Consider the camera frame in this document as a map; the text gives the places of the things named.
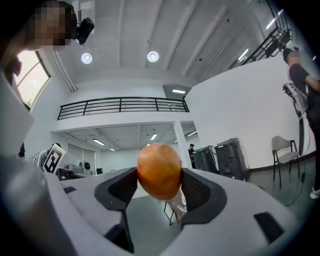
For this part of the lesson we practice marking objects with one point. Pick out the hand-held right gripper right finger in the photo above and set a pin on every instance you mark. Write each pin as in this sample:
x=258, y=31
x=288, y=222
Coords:
x=232, y=230

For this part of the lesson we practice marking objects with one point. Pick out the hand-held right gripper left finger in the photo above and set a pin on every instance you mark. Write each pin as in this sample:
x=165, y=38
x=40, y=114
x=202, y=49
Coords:
x=82, y=207

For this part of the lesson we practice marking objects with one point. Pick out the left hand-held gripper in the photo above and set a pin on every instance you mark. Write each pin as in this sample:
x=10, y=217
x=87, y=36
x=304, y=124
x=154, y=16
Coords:
x=53, y=160

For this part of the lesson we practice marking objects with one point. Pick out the orange fruit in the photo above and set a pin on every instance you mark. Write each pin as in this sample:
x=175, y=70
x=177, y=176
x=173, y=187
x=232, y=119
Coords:
x=158, y=170

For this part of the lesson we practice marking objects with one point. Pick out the dark grey mobile machine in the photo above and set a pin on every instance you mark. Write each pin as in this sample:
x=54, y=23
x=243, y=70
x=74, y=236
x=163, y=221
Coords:
x=203, y=160
x=231, y=157

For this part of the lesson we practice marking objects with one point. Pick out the window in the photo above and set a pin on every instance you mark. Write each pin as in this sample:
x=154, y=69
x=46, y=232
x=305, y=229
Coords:
x=32, y=80

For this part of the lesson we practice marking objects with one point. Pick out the black balcony railing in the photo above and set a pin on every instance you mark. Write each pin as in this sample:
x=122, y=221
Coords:
x=120, y=105

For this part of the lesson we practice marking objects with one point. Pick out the grey chair with black legs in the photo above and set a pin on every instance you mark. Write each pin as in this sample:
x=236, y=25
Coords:
x=281, y=143

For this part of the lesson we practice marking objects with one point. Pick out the round ceiling lamp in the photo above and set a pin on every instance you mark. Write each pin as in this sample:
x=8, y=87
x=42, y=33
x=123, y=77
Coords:
x=86, y=58
x=152, y=56

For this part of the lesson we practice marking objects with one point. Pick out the person's head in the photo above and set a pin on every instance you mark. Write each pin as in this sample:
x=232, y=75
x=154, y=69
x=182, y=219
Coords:
x=50, y=25

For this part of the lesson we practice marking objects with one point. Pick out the linear ceiling light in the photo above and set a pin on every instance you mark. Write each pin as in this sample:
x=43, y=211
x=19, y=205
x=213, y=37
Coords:
x=178, y=91

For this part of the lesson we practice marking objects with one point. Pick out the black stair railing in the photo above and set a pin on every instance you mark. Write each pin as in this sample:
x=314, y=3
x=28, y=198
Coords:
x=285, y=37

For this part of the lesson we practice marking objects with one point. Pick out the black head camera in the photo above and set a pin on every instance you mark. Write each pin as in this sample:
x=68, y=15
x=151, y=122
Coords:
x=85, y=28

